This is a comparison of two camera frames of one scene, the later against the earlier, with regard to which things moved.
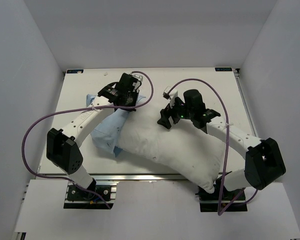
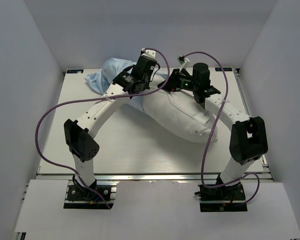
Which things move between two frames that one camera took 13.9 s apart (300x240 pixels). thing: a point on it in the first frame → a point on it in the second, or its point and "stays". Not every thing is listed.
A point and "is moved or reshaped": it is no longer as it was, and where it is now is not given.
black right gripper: x=166 y=113 → x=173 y=84
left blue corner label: x=75 y=71 stays
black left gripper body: x=132 y=97 → x=146 y=86
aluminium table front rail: x=119 y=177 stays
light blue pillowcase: x=107 y=135 → x=102 y=79
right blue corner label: x=223 y=69 stays
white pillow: x=184 y=147 is moved or reshaped
